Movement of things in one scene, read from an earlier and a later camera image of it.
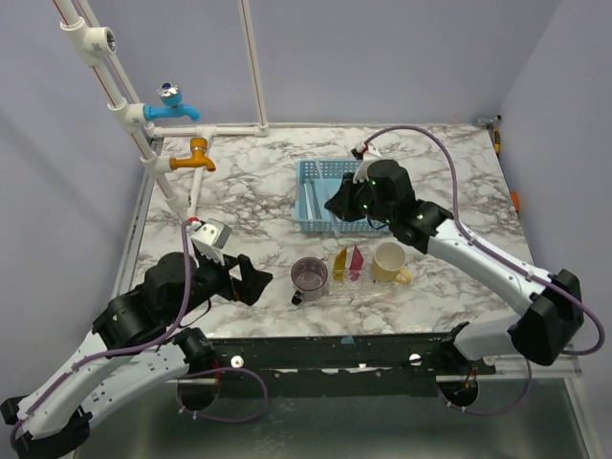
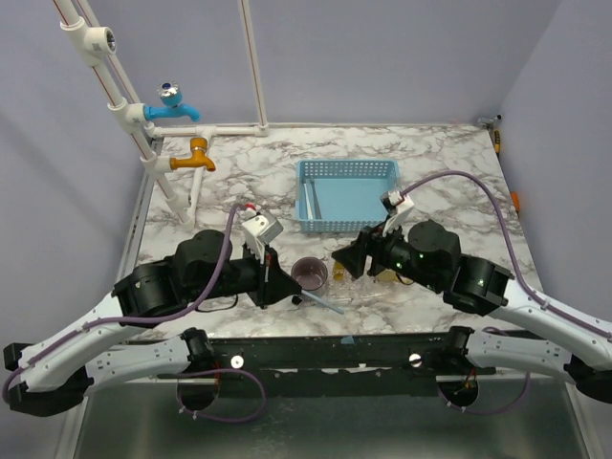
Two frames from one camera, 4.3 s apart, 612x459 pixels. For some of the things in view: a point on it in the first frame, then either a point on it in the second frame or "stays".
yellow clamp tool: (490, 123) stays
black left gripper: (251, 288) -> (274, 283)
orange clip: (516, 200) stays
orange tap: (199, 146) stays
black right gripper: (341, 203) -> (353, 255)
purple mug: (308, 274) stays
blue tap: (172, 107) stays
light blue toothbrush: (326, 194) -> (320, 300)
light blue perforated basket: (316, 179) stays
